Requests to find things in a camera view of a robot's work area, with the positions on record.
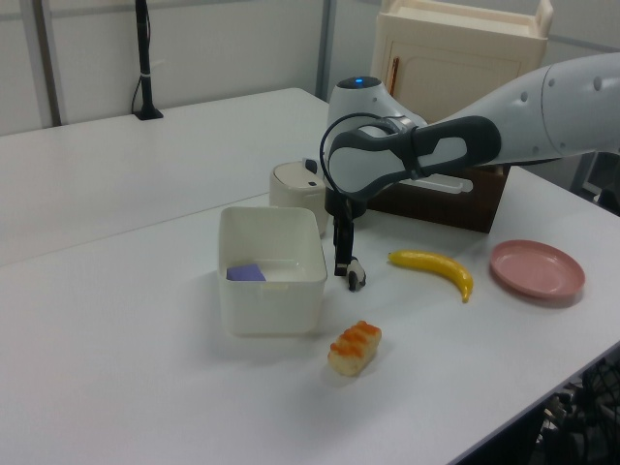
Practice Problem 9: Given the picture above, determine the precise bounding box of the pink plate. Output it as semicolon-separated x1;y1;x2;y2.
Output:
489;238;586;302

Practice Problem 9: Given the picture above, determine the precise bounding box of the panda figurine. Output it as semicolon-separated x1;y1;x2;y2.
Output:
344;256;368;294

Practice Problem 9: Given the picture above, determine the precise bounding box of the yellow toy banana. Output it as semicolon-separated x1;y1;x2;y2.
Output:
387;248;475;304

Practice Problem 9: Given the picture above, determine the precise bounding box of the black pole stand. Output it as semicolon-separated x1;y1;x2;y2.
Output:
130;0;165;121

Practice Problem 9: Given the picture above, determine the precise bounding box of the small beige lidded bin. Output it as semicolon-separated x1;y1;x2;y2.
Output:
268;158;331;238

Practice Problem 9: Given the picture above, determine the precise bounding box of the black chair under table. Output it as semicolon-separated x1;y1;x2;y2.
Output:
535;338;620;465

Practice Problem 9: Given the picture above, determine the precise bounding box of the cream toy cabinet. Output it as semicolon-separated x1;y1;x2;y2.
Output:
370;0;554;128

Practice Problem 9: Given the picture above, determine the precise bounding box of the grey metal frame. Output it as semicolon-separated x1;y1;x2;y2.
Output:
570;149;620;217

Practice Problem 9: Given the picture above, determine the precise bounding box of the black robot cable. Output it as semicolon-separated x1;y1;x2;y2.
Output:
318;112;420;229

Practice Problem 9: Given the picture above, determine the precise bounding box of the white plastic box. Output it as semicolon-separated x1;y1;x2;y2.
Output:
217;205;328;339

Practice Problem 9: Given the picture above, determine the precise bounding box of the brown wooden drawer box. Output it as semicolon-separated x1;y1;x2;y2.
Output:
365;163;512;235

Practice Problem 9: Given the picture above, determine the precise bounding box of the toy salmon roe sushi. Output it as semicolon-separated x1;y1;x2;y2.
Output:
326;320;384;377

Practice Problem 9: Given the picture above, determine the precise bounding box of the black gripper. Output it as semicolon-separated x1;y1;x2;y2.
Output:
323;187;368;279

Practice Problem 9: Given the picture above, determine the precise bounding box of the purple block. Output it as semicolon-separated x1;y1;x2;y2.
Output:
226;263;268;283

